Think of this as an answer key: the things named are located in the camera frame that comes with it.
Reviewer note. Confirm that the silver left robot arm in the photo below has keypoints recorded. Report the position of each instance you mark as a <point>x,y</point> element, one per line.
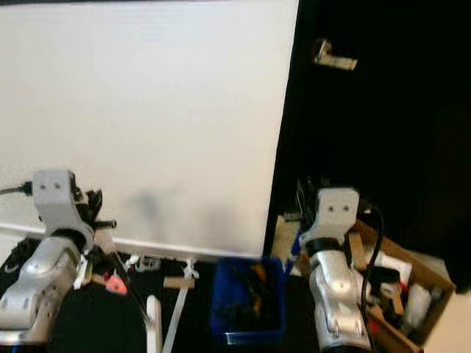
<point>33,283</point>

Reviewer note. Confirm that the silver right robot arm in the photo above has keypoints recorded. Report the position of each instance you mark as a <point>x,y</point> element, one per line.
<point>335,294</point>

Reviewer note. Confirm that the red tag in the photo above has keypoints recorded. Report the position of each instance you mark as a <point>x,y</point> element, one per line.
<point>115,285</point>

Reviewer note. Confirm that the small brown cardboard piece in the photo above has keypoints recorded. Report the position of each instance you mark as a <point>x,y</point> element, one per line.
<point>179,282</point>

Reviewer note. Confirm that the blue plastic bin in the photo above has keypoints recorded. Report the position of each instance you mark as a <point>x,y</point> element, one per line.
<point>246,309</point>

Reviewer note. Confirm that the white rounded stick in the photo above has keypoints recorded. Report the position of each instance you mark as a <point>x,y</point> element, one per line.
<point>154,323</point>

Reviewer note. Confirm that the long white flat strip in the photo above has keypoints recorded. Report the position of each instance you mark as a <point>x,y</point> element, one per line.
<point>178,309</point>

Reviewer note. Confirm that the brown cardboard box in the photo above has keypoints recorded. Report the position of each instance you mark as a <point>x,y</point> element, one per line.
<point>423,268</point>

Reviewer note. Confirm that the white plastic bottle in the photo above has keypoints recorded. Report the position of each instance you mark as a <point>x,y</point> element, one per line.
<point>417,305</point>

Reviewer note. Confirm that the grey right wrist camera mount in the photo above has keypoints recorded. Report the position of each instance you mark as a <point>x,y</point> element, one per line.
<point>337,209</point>

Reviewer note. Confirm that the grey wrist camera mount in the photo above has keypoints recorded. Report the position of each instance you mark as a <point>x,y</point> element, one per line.
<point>337,209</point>
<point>53,193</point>

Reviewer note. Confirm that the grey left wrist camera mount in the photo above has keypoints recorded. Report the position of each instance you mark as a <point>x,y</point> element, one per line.
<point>53,193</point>

